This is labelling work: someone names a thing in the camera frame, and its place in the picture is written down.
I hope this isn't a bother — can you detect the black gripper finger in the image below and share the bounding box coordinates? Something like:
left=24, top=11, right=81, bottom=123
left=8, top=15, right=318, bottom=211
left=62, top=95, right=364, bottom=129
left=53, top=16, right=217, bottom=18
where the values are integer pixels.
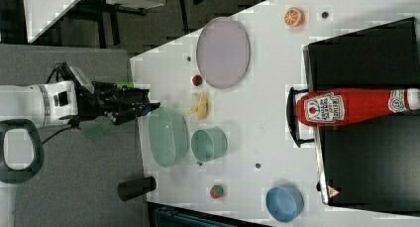
left=150, top=102, right=160, bottom=110

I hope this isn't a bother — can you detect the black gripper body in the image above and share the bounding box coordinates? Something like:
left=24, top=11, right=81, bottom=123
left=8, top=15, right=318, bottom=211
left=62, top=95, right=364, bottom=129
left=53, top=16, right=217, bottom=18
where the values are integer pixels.
left=77, top=81, right=152, bottom=126

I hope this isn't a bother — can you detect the red ketchup bottle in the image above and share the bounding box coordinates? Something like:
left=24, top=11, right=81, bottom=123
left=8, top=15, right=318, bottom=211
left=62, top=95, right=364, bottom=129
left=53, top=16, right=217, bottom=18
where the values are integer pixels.
left=295, top=88, right=419, bottom=127

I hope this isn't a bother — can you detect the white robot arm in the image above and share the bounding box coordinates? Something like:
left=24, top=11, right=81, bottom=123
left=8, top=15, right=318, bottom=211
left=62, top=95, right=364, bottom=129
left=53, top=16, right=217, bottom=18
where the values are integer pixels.
left=1, top=81, right=160, bottom=128

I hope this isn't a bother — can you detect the black toaster oven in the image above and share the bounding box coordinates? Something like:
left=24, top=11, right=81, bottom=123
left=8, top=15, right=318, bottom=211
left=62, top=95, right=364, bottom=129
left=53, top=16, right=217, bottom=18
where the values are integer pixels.
left=286, top=17, right=419, bottom=216

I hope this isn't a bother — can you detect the green colander basket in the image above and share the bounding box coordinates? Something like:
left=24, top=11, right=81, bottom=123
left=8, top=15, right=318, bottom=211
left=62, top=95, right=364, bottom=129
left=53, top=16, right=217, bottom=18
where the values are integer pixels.
left=149, top=107, right=188, bottom=168

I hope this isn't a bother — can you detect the peeled banana toy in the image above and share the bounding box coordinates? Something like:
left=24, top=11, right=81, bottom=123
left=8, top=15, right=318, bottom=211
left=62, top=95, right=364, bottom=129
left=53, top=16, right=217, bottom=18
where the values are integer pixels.
left=186, top=92, right=208, bottom=120

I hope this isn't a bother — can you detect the small red strawberry toy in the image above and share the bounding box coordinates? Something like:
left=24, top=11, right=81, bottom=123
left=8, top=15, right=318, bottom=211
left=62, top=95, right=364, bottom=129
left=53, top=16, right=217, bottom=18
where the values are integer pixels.
left=192, top=75, right=203, bottom=86

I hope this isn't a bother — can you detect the green cup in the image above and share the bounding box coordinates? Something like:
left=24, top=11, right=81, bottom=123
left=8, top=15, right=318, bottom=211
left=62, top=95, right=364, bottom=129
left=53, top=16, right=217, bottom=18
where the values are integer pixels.
left=191, top=128, right=228, bottom=163

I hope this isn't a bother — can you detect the large grey round plate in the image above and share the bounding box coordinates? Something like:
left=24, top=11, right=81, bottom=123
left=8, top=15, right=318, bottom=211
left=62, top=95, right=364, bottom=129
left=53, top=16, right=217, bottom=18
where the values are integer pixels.
left=196, top=17, right=250, bottom=89

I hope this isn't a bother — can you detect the red green strawberry toy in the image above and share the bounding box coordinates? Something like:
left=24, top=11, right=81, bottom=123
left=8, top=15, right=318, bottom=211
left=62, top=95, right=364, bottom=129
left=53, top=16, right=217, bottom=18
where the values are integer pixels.
left=210, top=185, right=224, bottom=199

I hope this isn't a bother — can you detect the blue bowl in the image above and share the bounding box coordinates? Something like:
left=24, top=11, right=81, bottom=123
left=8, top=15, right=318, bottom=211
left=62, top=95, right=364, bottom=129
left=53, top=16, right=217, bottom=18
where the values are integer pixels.
left=265, top=186, right=304, bottom=223

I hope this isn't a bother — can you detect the orange slice toy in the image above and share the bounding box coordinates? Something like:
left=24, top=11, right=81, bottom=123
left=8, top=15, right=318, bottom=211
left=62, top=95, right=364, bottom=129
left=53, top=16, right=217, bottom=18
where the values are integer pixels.
left=284, top=8, right=305, bottom=28

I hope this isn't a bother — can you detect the black cylinder post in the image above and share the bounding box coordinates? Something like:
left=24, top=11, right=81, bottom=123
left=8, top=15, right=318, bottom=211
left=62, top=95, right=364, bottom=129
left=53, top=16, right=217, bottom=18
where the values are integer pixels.
left=118, top=176, right=157, bottom=201

